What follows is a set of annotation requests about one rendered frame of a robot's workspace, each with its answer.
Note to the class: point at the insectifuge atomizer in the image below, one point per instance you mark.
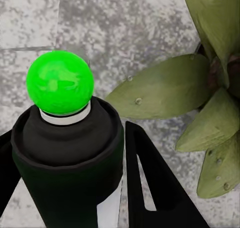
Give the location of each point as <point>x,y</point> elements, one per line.
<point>68,146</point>

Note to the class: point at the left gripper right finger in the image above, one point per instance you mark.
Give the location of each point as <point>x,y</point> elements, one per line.
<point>174,207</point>

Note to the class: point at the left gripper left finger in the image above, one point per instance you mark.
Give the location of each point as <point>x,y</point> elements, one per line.
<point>9,173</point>

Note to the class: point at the pot plant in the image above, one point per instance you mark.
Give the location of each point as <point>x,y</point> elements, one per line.
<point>203,83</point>

